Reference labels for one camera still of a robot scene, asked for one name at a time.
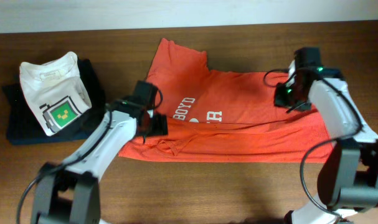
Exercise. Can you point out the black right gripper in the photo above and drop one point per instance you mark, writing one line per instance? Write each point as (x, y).
(279, 100)

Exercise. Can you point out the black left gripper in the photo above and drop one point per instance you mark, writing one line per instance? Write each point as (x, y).
(159, 126)

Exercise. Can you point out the orange soccer t-shirt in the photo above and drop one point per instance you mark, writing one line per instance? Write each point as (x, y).
(216, 116)

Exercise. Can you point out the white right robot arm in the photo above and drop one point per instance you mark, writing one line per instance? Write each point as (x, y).
(347, 184)

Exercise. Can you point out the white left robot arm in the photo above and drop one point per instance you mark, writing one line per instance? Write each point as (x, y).
(69, 192)

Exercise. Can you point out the white folded graphic t-shirt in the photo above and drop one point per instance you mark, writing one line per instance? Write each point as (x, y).
(55, 92)

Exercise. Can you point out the dark navy folded garment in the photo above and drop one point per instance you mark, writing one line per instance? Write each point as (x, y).
(24, 129)

